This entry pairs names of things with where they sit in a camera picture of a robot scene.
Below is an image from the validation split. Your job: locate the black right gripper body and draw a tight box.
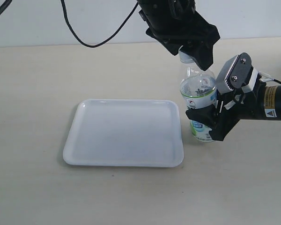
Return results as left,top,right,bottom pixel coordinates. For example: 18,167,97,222
214,86,266,141

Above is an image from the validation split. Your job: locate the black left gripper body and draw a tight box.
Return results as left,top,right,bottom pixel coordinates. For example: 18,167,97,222
137,0,220,48

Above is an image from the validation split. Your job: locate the white bottle cap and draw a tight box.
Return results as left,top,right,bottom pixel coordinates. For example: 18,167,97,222
178,46,194,64

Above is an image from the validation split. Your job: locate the clear plastic water bottle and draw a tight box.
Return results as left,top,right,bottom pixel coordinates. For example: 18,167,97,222
179,62,218,143

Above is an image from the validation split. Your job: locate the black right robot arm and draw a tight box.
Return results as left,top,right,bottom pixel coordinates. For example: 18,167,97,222
186,73,281,141

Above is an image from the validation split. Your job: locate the white rectangular plastic tray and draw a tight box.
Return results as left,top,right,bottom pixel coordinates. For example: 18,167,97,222
63,99,184,168

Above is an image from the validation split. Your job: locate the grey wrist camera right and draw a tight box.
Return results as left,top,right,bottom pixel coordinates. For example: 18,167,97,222
215,52,258,95

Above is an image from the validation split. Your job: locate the white cable at right wrist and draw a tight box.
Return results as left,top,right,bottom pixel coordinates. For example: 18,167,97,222
257,71,281,85

